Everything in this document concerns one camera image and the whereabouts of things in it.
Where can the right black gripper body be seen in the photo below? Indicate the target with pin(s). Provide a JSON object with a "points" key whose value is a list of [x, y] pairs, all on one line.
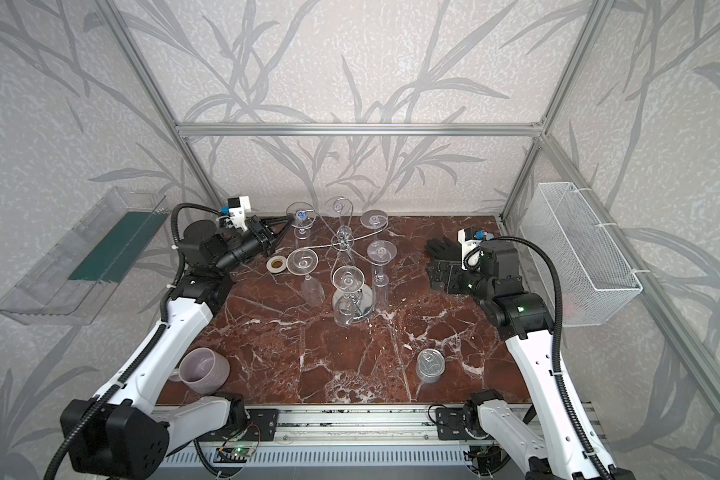
{"points": [[447, 274]]}

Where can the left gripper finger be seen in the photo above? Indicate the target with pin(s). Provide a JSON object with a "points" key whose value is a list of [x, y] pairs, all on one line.
{"points": [[279, 233], [271, 222]]}

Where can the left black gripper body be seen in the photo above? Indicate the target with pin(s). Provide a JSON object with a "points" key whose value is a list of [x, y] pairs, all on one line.
{"points": [[263, 233]]}

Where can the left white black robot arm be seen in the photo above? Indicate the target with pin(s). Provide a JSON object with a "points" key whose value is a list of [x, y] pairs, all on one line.
{"points": [[115, 433]]}

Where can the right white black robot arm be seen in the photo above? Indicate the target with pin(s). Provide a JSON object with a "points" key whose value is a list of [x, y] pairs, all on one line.
{"points": [[567, 447]]}

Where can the black glove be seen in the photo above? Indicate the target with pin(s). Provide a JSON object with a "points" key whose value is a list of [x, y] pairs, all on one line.
{"points": [[444, 249]]}

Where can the white tape roll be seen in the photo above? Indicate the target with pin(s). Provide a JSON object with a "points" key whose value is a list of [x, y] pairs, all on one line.
{"points": [[277, 264]]}

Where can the green mat in tray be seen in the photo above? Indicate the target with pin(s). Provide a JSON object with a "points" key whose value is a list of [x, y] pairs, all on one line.
{"points": [[112, 258]]}

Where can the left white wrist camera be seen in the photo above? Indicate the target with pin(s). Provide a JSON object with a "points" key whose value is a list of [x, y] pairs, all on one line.
{"points": [[235, 213]]}

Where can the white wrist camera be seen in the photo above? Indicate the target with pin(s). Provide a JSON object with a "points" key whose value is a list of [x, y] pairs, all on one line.
{"points": [[235, 213], [469, 238]]}

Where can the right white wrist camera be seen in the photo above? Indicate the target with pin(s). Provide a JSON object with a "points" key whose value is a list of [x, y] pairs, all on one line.
{"points": [[469, 238]]}

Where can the aluminium frame crossbar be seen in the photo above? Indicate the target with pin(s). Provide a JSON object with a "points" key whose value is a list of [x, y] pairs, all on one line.
{"points": [[358, 129]]}

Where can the silver wire wine glass rack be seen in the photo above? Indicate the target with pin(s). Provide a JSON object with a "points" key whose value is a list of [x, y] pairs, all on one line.
{"points": [[351, 249]]}

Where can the white wire mesh basket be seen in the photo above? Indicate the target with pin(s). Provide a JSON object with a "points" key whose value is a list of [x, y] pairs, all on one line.
{"points": [[595, 278]]}

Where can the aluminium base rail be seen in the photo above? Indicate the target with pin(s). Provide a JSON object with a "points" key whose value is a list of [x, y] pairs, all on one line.
{"points": [[373, 435]]}

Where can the clear plastic wall tray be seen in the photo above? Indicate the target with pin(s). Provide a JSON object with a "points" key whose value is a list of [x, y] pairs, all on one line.
{"points": [[45, 295]]}

